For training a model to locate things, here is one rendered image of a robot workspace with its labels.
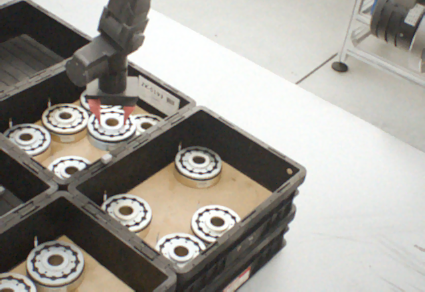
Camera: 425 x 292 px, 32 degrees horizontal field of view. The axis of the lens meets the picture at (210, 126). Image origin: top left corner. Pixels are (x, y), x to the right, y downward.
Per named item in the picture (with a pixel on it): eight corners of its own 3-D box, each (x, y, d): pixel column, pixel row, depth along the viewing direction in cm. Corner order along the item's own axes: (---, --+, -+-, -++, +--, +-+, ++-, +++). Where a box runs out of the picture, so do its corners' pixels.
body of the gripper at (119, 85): (137, 103, 150) (139, 73, 145) (85, 102, 148) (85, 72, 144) (137, 83, 155) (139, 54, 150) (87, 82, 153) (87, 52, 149)
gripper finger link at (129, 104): (134, 134, 155) (136, 99, 149) (99, 134, 154) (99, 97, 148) (134, 113, 160) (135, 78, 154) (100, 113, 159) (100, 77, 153)
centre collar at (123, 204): (124, 200, 150) (124, 197, 149) (143, 212, 148) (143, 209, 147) (107, 213, 146) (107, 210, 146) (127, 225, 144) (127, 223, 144)
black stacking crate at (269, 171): (194, 144, 174) (200, 105, 167) (298, 211, 161) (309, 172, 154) (64, 231, 148) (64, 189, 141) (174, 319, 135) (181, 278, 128)
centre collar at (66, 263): (57, 247, 138) (57, 245, 138) (75, 262, 136) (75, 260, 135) (35, 261, 135) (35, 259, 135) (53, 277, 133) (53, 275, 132)
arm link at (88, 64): (147, 32, 138) (115, 2, 140) (103, 56, 131) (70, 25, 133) (132, 73, 147) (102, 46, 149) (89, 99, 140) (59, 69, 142)
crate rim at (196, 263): (198, 111, 168) (200, 103, 166) (308, 178, 155) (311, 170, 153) (62, 196, 142) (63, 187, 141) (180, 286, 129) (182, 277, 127)
